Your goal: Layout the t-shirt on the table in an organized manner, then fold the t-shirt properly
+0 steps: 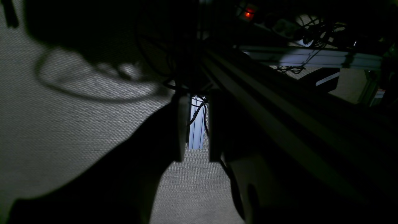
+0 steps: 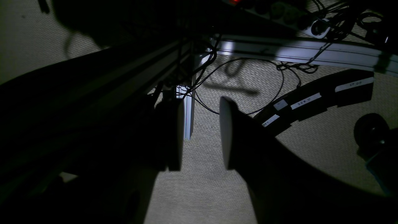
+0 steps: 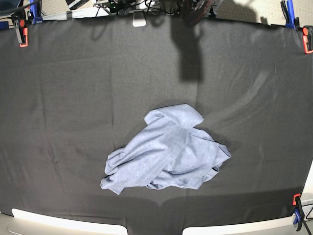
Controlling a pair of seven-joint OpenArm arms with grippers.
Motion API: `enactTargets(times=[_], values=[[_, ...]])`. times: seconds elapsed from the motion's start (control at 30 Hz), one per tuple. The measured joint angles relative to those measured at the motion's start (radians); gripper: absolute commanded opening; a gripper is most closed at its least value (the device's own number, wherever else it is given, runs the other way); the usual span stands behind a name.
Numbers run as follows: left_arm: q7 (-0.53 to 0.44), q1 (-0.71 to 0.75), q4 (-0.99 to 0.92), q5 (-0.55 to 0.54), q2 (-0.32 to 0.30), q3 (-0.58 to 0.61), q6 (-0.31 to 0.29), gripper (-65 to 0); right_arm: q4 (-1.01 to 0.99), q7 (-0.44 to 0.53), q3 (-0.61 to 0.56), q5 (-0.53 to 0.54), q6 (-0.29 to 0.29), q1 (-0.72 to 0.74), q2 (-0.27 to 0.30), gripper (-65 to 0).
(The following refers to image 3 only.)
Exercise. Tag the orange clamp far left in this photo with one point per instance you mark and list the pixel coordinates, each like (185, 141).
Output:
(21, 32)

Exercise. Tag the blue clamp far right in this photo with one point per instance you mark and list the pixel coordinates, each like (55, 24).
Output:
(288, 11)

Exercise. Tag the orange clamp far right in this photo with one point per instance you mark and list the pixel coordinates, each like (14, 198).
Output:
(308, 38)

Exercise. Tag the blue clamp far left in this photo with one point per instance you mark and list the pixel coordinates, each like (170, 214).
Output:
(35, 10)

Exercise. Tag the light blue t-shirt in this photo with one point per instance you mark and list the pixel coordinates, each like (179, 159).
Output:
(169, 152)

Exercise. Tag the black table cloth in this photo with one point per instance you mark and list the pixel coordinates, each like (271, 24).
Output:
(82, 88)

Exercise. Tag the orange blue clamp near right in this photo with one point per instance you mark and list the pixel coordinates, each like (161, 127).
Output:
(298, 212)

